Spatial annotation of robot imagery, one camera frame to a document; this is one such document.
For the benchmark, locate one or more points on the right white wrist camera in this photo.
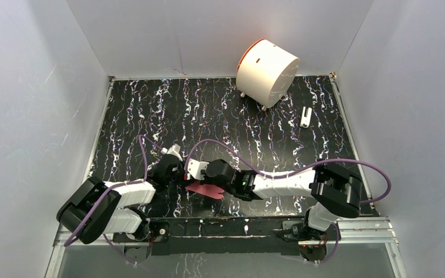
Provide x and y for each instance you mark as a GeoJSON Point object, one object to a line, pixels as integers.
{"type": "Point", "coordinates": [196, 170]}

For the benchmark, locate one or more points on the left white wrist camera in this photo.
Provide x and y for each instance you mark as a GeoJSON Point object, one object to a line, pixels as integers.
{"type": "Point", "coordinates": [175, 151]}

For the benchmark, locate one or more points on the white cylindrical container orange rim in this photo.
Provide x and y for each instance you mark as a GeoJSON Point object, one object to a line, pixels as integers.
{"type": "Point", "coordinates": [265, 73]}

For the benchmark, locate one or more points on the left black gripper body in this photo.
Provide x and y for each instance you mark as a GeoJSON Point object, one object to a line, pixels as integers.
{"type": "Point", "coordinates": [178, 170]}

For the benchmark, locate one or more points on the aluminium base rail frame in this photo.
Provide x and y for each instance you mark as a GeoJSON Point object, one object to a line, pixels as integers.
{"type": "Point", "coordinates": [233, 247]}

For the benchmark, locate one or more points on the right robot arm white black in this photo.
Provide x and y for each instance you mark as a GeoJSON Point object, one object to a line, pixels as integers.
{"type": "Point", "coordinates": [337, 192]}

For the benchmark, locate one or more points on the small white plastic clip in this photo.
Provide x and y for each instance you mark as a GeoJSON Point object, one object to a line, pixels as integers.
{"type": "Point", "coordinates": [306, 117]}

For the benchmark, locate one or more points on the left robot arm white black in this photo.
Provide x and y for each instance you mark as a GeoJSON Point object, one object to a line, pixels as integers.
{"type": "Point", "coordinates": [99, 207]}

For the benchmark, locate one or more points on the pink paper box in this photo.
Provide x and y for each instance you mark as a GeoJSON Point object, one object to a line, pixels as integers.
{"type": "Point", "coordinates": [208, 190]}

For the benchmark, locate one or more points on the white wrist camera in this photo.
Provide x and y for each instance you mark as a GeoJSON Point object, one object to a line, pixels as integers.
{"type": "Point", "coordinates": [196, 170]}
{"type": "Point", "coordinates": [175, 151]}

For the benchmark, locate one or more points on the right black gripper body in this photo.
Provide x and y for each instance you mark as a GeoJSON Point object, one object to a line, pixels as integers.
{"type": "Point", "coordinates": [207, 180]}

